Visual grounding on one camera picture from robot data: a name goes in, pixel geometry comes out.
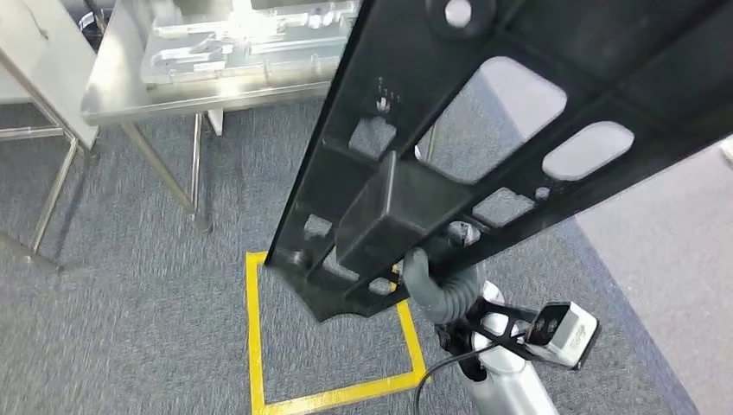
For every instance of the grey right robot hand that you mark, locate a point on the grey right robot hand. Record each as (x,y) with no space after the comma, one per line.
(421,275)

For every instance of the black plastic mounting plate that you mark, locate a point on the black plastic mounting plate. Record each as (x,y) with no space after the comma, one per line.
(401,57)

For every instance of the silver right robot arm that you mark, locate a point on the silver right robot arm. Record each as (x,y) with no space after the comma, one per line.
(458,303)

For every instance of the stainless steel workbench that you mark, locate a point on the stainless steel workbench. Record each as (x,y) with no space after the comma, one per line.
(114,97)

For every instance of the aluminium fixture plate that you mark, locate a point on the aluminium fixture plate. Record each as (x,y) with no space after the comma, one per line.
(229,57)

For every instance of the white side table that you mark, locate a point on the white side table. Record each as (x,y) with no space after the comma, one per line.
(34,34)

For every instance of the black camera bracket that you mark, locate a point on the black camera bracket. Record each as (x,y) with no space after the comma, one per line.
(515,314)

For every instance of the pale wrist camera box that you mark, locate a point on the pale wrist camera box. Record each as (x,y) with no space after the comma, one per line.
(567,338)

